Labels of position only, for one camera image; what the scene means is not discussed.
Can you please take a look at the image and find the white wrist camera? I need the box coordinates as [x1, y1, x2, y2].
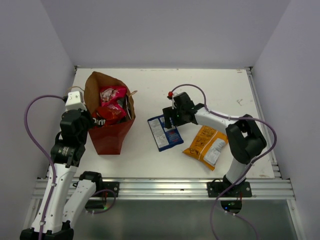
[65, 91, 87, 111]
[167, 91, 177, 108]

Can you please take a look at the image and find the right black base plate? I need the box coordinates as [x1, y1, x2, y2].
[206, 180, 253, 198]

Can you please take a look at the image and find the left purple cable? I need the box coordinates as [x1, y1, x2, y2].
[24, 94, 68, 240]

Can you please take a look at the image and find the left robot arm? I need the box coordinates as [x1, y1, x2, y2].
[20, 108, 104, 240]

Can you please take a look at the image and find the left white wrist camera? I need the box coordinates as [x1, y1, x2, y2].
[65, 91, 87, 111]

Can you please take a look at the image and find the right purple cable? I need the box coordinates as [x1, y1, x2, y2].
[171, 83, 278, 240]

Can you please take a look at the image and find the blue snack bag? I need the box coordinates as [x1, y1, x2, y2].
[147, 115, 184, 152]

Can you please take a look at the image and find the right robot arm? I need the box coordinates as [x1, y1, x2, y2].
[162, 92, 267, 197]

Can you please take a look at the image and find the brown chip bag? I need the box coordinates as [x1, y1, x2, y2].
[117, 95, 132, 124]

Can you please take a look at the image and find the orange kettle chip bag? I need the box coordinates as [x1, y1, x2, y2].
[183, 126, 228, 171]

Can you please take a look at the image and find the pink snack bag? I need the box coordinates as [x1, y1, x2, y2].
[99, 85, 127, 118]

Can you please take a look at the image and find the red paper bag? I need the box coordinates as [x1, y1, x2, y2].
[84, 71, 136, 155]

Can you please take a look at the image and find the aluminium mounting rail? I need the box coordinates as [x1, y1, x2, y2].
[32, 176, 293, 200]

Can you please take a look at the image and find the red Doritos bag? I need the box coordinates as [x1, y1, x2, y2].
[91, 106, 126, 128]

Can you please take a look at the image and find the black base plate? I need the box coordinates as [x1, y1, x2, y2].
[99, 181, 120, 198]
[206, 180, 253, 198]

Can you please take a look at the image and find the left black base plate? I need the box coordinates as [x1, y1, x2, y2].
[99, 181, 120, 198]

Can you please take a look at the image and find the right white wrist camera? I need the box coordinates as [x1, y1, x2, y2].
[167, 91, 177, 108]

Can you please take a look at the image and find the purple cable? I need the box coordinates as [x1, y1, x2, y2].
[24, 94, 68, 240]
[171, 83, 278, 240]

